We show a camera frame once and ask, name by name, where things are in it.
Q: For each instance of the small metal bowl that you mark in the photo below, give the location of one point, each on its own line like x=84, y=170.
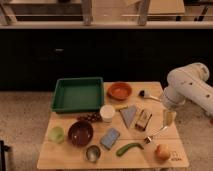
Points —
x=93, y=153

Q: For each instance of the white cup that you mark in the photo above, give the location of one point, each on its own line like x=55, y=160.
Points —
x=107, y=112

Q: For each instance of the pale gripper body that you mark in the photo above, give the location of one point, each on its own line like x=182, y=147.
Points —
x=168, y=117

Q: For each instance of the green cucumber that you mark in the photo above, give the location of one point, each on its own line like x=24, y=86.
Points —
x=121, y=151

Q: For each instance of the green cup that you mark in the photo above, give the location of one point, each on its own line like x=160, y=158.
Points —
x=56, y=135

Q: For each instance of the orange fruit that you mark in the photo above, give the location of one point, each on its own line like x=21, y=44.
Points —
x=163, y=152

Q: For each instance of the dark grapes bunch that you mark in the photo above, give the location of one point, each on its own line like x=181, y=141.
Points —
x=94, y=117

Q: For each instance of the green plastic tray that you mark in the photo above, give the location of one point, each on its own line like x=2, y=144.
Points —
x=78, y=95

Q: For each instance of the black head brush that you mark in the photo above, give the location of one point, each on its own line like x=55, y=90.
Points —
x=145, y=94

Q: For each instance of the grey triangular cloth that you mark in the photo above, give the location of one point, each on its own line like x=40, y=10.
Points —
x=128, y=115

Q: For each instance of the orange bowl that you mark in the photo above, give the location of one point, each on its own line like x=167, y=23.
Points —
x=119, y=91

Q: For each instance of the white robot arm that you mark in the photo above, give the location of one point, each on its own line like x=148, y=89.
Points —
x=189, y=82

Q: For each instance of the blue sponge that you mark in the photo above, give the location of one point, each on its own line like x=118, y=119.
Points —
x=109, y=138

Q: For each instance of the metal fork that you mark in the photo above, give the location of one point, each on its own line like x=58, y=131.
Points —
x=148, y=139

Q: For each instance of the yellow banana piece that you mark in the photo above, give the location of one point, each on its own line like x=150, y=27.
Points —
x=120, y=107

